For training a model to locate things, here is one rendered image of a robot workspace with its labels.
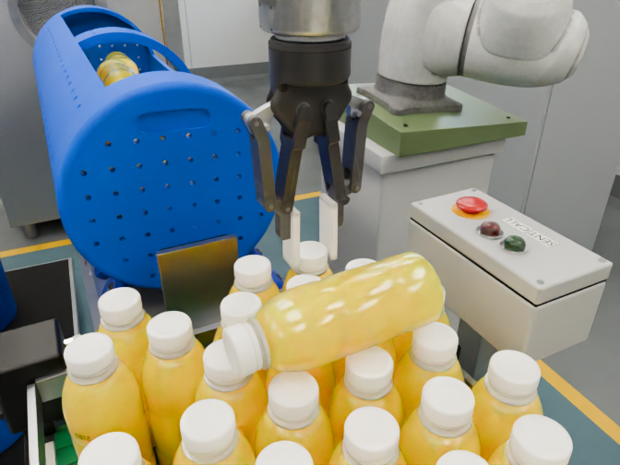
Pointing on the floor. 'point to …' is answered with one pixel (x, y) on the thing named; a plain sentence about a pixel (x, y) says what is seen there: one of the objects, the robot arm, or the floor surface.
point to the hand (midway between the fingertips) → (310, 232)
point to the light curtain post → (172, 28)
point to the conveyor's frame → (45, 452)
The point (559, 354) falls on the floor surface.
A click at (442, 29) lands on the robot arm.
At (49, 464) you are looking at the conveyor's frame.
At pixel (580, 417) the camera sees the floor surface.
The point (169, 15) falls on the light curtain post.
